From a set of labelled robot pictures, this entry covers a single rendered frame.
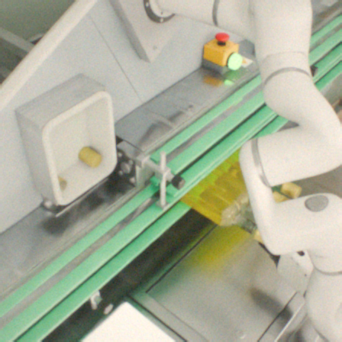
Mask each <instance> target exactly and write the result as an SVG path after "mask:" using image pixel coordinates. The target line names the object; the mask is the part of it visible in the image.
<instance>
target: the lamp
mask: <svg viewBox="0 0 342 342"><path fill-rule="evenodd" d="M241 63H242V57H241V55H239V54H237V53H231V54H230V55H229V56H228V58H227V61H226V66H227V67H229V69H234V70H236V69H238V68H239V67H240V65H241Z"/></svg>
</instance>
